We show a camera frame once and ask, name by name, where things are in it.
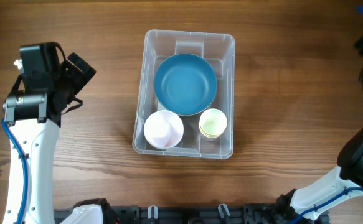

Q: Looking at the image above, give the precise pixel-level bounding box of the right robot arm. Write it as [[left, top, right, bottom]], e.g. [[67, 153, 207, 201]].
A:
[[271, 36, 363, 223]]

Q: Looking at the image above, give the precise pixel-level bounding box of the pink plastic cup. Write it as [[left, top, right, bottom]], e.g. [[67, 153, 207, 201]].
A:
[[200, 133, 218, 141]]

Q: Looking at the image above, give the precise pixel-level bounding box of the cream plastic cup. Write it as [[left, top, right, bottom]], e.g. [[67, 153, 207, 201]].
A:
[[199, 108, 227, 134]]

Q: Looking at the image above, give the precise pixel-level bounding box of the clear plastic storage container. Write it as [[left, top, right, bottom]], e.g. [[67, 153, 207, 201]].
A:
[[132, 29, 235, 159]]

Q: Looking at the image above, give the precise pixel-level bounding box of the dark blue bowl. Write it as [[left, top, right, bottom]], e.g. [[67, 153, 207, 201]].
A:
[[153, 54, 218, 116]]

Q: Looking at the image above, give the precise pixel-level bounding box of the yellow plastic cup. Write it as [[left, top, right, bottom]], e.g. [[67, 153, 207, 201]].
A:
[[199, 126, 223, 139]]

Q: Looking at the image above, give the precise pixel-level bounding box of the pale pink small bowl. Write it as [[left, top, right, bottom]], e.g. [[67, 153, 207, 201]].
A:
[[143, 110, 184, 149]]

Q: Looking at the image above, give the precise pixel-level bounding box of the left blue cable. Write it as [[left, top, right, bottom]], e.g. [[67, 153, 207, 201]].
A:
[[1, 118, 29, 224]]

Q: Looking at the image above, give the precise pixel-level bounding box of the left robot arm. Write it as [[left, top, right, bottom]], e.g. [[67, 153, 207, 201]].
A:
[[1, 42, 96, 223]]

